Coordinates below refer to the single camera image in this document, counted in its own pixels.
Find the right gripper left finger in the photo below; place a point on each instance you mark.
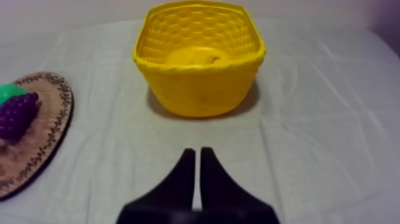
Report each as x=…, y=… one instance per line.
x=175, y=194

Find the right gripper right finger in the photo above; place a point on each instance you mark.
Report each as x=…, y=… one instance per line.
x=222, y=194

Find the yellow plastic basket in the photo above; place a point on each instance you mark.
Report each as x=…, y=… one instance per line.
x=200, y=81

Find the round wooden board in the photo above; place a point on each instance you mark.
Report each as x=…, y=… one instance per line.
x=43, y=137

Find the purple toy grapes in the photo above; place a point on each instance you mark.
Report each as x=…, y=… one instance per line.
x=15, y=115

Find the green toy pear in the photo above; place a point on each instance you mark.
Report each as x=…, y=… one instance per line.
x=9, y=91

